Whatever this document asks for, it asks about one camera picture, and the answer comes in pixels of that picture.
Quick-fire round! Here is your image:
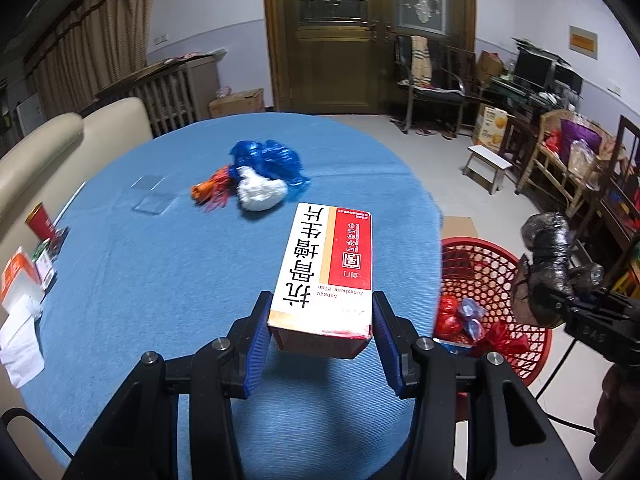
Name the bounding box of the beige striped curtain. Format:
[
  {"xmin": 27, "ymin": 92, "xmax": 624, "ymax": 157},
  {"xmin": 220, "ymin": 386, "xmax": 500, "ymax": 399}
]
[{"xmin": 22, "ymin": 0, "xmax": 161, "ymax": 116}]

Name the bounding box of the person's right forearm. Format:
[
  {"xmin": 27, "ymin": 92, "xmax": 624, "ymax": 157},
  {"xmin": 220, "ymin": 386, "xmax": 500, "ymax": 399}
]
[{"xmin": 590, "ymin": 360, "xmax": 640, "ymax": 471}]

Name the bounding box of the red paper cup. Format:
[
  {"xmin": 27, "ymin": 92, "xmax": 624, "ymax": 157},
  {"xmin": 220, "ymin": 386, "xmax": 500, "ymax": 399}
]
[{"xmin": 26, "ymin": 202, "xmax": 57, "ymax": 241}]

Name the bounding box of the dark snack packet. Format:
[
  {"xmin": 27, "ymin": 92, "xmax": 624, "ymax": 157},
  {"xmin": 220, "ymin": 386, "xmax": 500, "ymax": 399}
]
[{"xmin": 47, "ymin": 227, "xmax": 71, "ymax": 261}]

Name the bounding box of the wicker armchair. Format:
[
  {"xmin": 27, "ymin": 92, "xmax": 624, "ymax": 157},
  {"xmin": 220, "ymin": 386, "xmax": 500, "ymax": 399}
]
[{"xmin": 530, "ymin": 109, "xmax": 616, "ymax": 216}]

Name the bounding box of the striped cloth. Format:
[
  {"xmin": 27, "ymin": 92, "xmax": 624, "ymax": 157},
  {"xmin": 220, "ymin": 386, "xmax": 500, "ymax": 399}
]
[{"xmin": 410, "ymin": 35, "xmax": 432, "ymax": 86}]

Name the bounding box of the black metal chair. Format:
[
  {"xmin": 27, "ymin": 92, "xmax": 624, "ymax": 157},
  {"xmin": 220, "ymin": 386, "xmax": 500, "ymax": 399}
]
[{"xmin": 395, "ymin": 35, "xmax": 481, "ymax": 138}]

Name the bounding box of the orange tissue pack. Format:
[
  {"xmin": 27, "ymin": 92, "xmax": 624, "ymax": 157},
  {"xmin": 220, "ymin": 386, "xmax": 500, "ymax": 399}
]
[{"xmin": 0, "ymin": 246, "xmax": 43, "ymax": 311}]

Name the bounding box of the crumpled white tissue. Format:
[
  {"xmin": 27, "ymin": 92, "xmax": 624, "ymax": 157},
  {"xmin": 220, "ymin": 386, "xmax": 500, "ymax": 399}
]
[{"xmin": 236, "ymin": 165, "xmax": 289, "ymax": 213}]

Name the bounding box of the white purple medicine box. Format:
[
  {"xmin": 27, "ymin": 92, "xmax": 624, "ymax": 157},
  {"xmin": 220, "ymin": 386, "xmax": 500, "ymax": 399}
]
[{"xmin": 37, "ymin": 247, "xmax": 58, "ymax": 293}]

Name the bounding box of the purple bag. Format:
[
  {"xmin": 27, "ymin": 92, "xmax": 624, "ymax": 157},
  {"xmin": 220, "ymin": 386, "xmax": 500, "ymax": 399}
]
[{"xmin": 560, "ymin": 119, "xmax": 603, "ymax": 166}]

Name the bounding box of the orange wall sign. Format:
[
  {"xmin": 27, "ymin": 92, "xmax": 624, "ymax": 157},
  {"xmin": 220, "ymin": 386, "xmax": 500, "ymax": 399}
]
[{"xmin": 568, "ymin": 25, "xmax": 599, "ymax": 61}]

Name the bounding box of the red plastic basket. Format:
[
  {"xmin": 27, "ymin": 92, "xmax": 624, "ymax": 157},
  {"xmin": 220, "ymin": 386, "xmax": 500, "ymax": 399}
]
[{"xmin": 432, "ymin": 236, "xmax": 553, "ymax": 401}]

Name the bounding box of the orange white medicine box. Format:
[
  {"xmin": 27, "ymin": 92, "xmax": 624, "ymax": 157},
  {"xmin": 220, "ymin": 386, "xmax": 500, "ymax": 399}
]
[{"xmin": 267, "ymin": 202, "xmax": 375, "ymax": 360}]

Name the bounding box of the white tissue sheet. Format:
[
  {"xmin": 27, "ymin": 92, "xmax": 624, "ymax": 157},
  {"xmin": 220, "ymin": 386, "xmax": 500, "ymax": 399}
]
[{"xmin": 0, "ymin": 305, "xmax": 46, "ymax": 388}]

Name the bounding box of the wooden glass-panel door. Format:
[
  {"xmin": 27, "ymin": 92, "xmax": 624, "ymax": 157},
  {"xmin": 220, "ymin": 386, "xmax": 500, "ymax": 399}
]
[{"xmin": 262, "ymin": 0, "xmax": 476, "ymax": 116}]

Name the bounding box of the orange wrapper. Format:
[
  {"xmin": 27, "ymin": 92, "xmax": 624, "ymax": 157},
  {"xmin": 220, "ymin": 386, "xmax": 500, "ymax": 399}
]
[{"xmin": 191, "ymin": 167, "xmax": 236, "ymax": 211}]

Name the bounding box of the blue plastic bag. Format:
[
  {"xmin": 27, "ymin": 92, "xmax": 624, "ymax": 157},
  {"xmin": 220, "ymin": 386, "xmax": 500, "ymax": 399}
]
[{"xmin": 229, "ymin": 139, "xmax": 310, "ymax": 198}]

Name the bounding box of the pale blue face mask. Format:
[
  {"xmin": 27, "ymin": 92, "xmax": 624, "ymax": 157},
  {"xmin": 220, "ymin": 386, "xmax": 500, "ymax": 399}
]
[{"xmin": 460, "ymin": 297, "xmax": 486, "ymax": 338}]

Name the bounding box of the white straw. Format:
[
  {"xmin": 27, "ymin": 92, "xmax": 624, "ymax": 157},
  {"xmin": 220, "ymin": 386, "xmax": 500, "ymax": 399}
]
[{"xmin": 52, "ymin": 182, "xmax": 87, "ymax": 223}]

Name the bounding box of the brown cardboard box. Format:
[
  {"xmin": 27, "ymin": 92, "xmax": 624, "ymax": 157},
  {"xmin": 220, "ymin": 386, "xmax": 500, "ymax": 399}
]
[{"xmin": 208, "ymin": 88, "xmax": 266, "ymax": 120}]

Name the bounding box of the beige leather sofa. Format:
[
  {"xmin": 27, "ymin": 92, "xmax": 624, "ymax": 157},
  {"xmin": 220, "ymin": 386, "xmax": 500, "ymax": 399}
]
[{"xmin": 0, "ymin": 96, "xmax": 154, "ymax": 480}]

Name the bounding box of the flat cardboard sheet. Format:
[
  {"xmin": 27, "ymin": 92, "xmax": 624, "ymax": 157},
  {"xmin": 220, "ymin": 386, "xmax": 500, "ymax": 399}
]
[{"xmin": 442, "ymin": 216, "xmax": 478, "ymax": 241}]

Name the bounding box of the wooden radiator cabinet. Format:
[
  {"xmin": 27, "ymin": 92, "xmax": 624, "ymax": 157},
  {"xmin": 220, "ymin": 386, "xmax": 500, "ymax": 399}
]
[{"xmin": 95, "ymin": 52, "xmax": 223, "ymax": 136}]

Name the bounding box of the yellow printed cardboard box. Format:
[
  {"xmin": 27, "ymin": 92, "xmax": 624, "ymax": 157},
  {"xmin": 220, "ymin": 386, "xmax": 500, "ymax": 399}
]
[{"xmin": 472, "ymin": 104, "xmax": 511, "ymax": 153}]

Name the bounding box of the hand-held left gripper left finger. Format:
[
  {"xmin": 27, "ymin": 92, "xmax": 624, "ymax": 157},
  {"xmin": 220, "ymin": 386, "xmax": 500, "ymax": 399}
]
[{"xmin": 62, "ymin": 290, "xmax": 275, "ymax": 480}]

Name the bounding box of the white step stool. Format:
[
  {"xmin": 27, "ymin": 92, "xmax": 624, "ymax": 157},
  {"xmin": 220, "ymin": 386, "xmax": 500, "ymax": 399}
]
[{"xmin": 462, "ymin": 144, "xmax": 513, "ymax": 195}]

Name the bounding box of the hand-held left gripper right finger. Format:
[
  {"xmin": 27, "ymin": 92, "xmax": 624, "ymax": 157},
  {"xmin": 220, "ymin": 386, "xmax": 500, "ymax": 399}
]
[{"xmin": 372, "ymin": 291, "xmax": 583, "ymax": 480}]

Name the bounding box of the black computer monitor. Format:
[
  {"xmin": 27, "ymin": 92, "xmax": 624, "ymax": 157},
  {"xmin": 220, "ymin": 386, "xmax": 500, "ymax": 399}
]
[{"xmin": 515, "ymin": 47, "xmax": 556, "ymax": 93}]

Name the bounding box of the clear plastic blister tray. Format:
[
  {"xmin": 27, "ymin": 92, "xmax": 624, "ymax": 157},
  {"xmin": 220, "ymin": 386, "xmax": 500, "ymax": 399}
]
[{"xmin": 131, "ymin": 175, "xmax": 176, "ymax": 216}]

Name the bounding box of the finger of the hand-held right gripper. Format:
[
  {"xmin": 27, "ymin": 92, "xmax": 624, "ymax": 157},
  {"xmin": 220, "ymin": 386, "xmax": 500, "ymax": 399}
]
[
  {"xmin": 567, "ymin": 262, "xmax": 615, "ymax": 302},
  {"xmin": 530, "ymin": 280, "xmax": 581, "ymax": 321}
]

